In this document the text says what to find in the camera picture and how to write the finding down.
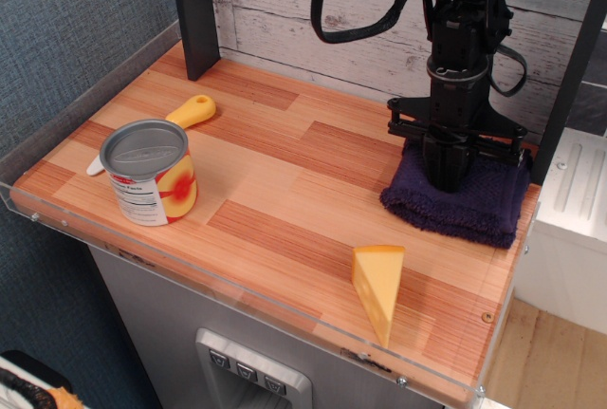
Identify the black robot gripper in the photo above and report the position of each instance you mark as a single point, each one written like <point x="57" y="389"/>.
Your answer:
<point x="457" y="116"/>

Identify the dark purple cloth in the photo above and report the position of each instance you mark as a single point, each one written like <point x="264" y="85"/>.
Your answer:
<point x="484" y="210"/>

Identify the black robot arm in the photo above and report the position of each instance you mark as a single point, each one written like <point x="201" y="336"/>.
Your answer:
<point x="466" y="34"/>

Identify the yellow cheese wedge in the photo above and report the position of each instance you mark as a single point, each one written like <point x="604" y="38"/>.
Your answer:
<point x="376" y="277"/>

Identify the white toy sink unit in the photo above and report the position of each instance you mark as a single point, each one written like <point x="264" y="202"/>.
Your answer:
<point x="563" y="268"/>

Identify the tin can with red-yellow label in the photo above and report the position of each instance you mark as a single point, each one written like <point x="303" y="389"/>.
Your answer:
<point x="159" y="199"/>

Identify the grey cabinet with dispenser panel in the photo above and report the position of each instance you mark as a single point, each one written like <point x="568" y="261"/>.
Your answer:
<point x="201" y="350"/>

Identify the clear acrylic table guard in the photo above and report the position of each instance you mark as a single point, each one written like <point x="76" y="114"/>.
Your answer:
<point x="290" y="175"/>

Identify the orange object bottom left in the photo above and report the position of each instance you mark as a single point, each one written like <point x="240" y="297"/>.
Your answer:
<point x="64" y="399"/>

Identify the white black device bottom left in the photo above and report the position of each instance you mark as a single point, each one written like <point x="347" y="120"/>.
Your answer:
<point x="25" y="381"/>

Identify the dark right frame post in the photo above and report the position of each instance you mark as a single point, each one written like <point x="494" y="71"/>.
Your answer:
<point x="580" y="57"/>

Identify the dark frame post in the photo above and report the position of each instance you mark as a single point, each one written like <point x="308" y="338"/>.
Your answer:
<point x="199" y="36"/>
<point x="580" y="57"/>

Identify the dark left frame post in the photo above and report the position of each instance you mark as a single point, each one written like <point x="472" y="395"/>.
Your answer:
<point x="199" y="36"/>

